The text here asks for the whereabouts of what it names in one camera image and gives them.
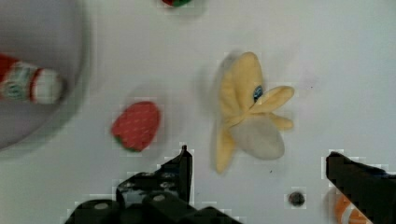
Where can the plush orange slice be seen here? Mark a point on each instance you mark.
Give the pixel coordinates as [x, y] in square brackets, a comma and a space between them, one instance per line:
[347, 213]

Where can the light red plush strawberry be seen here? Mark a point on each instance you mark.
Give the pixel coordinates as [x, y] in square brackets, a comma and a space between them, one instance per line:
[136, 127]

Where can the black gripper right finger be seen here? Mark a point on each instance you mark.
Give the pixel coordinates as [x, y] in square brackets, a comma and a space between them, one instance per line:
[372, 190]

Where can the dark red plush strawberry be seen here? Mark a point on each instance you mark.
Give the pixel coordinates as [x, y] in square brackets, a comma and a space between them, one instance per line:
[176, 3]

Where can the yellow plush peeled banana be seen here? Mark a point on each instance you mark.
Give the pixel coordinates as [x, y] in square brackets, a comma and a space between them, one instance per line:
[247, 113]

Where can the red plush ketchup bottle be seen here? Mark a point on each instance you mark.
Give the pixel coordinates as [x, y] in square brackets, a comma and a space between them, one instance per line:
[26, 82]

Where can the grey round plate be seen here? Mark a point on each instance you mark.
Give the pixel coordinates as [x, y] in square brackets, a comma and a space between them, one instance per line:
[46, 33]

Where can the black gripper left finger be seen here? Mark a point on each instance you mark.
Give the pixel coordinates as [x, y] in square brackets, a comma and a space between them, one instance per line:
[173, 177]

